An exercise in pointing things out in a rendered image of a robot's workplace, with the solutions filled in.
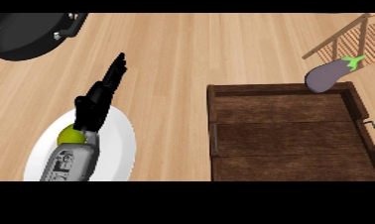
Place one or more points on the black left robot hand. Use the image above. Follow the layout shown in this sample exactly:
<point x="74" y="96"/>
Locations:
<point x="99" y="97"/>

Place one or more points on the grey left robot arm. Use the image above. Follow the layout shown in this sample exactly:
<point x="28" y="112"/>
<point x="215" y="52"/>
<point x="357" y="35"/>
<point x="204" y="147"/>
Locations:
<point x="72" y="162"/>

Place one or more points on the dark brown wooden tray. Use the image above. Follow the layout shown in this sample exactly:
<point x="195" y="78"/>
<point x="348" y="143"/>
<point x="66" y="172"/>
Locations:
<point x="288" y="135"/>

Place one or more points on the wooden tiered shelf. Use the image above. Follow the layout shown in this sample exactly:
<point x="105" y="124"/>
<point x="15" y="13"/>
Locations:
<point x="348" y="41"/>

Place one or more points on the yellow-green round fruit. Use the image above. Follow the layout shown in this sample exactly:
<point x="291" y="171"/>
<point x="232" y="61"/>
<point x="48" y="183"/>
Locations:
<point x="69" y="137"/>

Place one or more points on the white round plate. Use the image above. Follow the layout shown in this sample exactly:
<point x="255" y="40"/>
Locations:
<point x="119" y="142"/>

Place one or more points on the black frying pan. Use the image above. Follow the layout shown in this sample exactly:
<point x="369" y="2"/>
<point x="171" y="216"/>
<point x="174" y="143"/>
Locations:
<point x="29" y="34"/>

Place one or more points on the purple eggplant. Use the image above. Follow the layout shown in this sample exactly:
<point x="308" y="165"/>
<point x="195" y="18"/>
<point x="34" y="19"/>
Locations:
<point x="326" y="75"/>

